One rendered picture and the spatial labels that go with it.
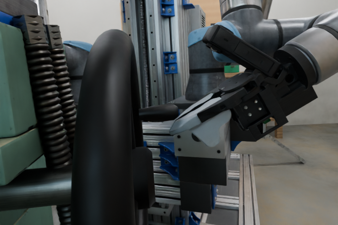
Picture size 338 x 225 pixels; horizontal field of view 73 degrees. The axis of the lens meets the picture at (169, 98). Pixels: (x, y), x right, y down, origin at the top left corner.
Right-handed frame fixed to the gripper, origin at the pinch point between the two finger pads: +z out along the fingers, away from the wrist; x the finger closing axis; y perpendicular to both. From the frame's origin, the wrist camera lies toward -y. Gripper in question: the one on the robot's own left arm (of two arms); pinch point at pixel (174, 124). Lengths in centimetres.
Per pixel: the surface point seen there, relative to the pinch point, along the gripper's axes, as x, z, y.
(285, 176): 140, -42, 124
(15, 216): -2.6, 26.2, -1.3
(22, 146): -15.0, 10.1, -9.1
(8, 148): -16.9, 9.7, -9.4
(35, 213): 2.5, 28.0, 1.2
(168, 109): -1.4, -0.6, -2.8
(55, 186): -13.6, 11.0, -4.5
